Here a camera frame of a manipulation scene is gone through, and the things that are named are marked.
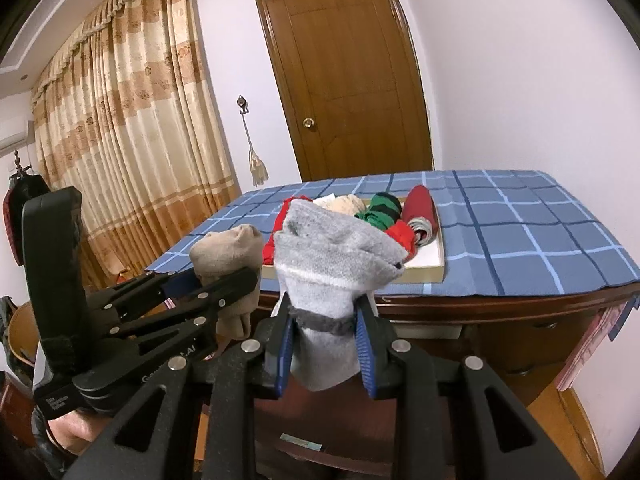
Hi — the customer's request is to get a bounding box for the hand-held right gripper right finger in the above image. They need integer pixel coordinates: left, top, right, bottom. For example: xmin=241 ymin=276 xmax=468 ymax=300
xmin=354 ymin=297 xmax=581 ymax=480

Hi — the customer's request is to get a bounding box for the curtain tieback tassel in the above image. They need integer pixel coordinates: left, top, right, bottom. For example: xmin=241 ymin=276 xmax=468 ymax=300
xmin=236 ymin=94 xmax=270 ymax=187

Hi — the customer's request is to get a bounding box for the white air conditioner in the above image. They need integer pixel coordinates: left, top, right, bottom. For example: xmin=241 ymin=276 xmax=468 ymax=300
xmin=0 ymin=119 xmax=36 ymax=153

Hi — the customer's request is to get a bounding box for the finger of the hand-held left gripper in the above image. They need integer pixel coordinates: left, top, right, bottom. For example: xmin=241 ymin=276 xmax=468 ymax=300
xmin=75 ymin=266 xmax=262 ymax=380
xmin=87 ymin=270 xmax=202 ymax=327

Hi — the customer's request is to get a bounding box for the dark hanging bag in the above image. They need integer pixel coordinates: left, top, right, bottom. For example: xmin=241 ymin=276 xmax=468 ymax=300
xmin=2 ymin=150 xmax=51 ymax=267

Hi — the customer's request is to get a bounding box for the wooden chair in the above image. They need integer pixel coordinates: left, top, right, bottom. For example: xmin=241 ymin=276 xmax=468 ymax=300
xmin=6 ymin=301 xmax=41 ymax=386

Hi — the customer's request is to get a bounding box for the person's left hand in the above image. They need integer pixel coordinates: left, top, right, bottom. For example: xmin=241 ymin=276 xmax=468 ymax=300
xmin=47 ymin=407 xmax=108 ymax=453

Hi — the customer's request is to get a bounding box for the blue plaid tablecloth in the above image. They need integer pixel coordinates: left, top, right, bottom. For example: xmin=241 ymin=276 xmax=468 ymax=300
xmin=145 ymin=169 xmax=640 ymax=297

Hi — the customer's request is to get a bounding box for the person's left forearm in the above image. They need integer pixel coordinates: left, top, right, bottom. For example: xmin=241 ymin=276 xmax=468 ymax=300
xmin=30 ymin=405 xmax=76 ymax=478

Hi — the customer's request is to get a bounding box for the dark wooden desk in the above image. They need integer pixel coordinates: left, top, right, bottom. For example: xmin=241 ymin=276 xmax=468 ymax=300
xmin=250 ymin=260 xmax=640 ymax=411

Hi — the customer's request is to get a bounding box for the brown wooden door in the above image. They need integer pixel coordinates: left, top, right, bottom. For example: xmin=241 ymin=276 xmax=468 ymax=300
xmin=246 ymin=0 xmax=435 ymax=182

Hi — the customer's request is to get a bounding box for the beige shallow tray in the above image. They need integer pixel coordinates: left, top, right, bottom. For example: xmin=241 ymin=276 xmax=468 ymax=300
xmin=260 ymin=195 xmax=447 ymax=285

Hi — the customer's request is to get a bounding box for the green black striped sock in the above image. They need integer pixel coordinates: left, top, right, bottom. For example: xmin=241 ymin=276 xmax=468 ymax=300
xmin=354 ymin=191 xmax=404 ymax=233

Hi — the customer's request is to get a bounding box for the large beige ribbed sock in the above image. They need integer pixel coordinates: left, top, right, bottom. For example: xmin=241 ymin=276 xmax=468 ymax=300
xmin=325 ymin=195 xmax=370 ymax=218

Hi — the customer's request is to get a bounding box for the red grey sock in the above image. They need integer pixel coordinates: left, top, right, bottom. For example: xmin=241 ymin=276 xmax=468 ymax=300
xmin=401 ymin=184 xmax=441 ymax=247

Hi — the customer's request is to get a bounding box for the paper label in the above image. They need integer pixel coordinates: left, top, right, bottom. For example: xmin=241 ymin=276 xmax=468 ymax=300
xmin=279 ymin=432 xmax=325 ymax=452

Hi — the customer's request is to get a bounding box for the small wooden drawer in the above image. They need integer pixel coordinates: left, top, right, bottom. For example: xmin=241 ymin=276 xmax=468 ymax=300
xmin=495 ymin=355 xmax=576 ymax=403
xmin=475 ymin=310 xmax=601 ymax=363

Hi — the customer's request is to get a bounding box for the red knit sock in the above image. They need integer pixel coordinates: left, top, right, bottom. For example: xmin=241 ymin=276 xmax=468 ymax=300
xmin=384 ymin=219 xmax=417 ymax=263

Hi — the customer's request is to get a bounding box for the bright red underwear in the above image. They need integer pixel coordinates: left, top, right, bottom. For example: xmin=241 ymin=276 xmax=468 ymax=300
xmin=262 ymin=197 xmax=301 ymax=266

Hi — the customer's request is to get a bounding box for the pink striped cloth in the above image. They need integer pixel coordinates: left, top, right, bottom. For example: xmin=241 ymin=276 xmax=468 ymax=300
xmin=555 ymin=300 xmax=631 ymax=392

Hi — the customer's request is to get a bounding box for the beige patterned curtain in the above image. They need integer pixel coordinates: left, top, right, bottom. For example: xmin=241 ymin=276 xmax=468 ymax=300
xmin=30 ymin=0 xmax=242 ymax=286

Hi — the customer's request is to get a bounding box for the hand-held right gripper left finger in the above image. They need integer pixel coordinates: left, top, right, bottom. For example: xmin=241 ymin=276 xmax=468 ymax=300
xmin=62 ymin=292 xmax=296 ymax=480

